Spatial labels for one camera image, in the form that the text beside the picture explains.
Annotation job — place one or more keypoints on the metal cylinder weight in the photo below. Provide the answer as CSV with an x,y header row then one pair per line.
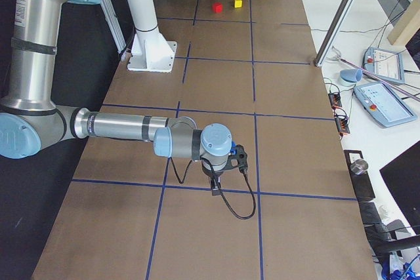
x,y
358,167

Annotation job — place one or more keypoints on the black orange terminal block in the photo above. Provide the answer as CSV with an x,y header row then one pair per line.
x,y
342,124
335,99

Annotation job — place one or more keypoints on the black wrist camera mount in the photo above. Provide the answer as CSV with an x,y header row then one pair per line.
x,y
238,161

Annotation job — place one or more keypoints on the white pedestal column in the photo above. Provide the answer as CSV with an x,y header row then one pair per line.
x,y
150,50

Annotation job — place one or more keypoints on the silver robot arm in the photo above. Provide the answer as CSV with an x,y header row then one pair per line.
x,y
30,121

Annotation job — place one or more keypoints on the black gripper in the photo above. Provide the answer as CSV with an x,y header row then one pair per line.
x,y
212,173

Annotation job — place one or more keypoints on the light blue cup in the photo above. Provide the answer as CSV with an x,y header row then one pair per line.
x,y
350,77

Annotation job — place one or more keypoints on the near teach pendant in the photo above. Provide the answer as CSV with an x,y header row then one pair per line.
x,y
383,104

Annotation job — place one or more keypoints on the red wooden block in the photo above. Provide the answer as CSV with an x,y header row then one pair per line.
x,y
217,7

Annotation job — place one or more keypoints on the far teach pendant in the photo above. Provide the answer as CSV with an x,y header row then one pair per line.
x,y
386,64

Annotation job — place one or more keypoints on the blue wooden block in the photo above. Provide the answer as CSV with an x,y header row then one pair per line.
x,y
233,150

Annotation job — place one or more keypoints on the teach pendant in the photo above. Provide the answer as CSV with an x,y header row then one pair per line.
x,y
383,104
386,64

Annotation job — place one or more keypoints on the aluminium frame post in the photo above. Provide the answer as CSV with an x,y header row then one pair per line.
x,y
332,32

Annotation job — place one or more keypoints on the yellow wooden block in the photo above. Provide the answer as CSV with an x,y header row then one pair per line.
x,y
238,4

